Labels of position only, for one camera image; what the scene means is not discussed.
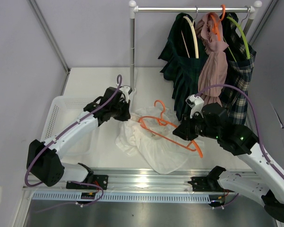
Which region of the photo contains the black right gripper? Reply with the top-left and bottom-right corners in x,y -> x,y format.
173,110 -> 221,141

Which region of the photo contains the orange plastic hanger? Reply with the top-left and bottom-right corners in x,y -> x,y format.
138,99 -> 204,158

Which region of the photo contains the white cloth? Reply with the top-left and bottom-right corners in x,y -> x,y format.
115,106 -> 199,174

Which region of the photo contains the green plaid skirt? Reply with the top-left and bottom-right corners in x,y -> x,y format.
158,13 -> 208,120

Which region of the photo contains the cream hanger with metal hook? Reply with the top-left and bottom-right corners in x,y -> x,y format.
181,13 -> 200,59

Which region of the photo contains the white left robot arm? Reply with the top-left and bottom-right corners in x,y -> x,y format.
27,86 -> 132,189

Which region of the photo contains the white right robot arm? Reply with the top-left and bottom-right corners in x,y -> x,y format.
173,103 -> 284,223

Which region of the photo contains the navy beige plaid skirt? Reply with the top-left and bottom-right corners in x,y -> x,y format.
219,12 -> 257,126

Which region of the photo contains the pink pleated skirt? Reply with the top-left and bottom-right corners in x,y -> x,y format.
195,13 -> 228,104

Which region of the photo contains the orange hanger holding pink skirt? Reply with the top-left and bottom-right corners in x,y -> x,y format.
209,4 -> 226,41

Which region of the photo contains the lime green hanger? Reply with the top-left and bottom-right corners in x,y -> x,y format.
222,13 -> 255,62

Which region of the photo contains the white plastic basket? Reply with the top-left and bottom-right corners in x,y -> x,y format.
41,96 -> 98,157

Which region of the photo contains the white metal clothes rack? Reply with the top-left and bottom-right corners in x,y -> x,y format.
128,0 -> 262,93

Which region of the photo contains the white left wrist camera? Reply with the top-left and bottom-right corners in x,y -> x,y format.
119,86 -> 133,103

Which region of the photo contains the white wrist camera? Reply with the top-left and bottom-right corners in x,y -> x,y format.
119,86 -> 133,103
186,95 -> 204,119

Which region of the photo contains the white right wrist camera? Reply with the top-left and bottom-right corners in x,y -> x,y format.
186,95 -> 204,119

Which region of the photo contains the aluminium mounting rail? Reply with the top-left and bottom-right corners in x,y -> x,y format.
22,167 -> 254,194

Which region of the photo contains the white slotted cable duct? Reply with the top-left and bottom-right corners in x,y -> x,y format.
32,191 -> 211,204

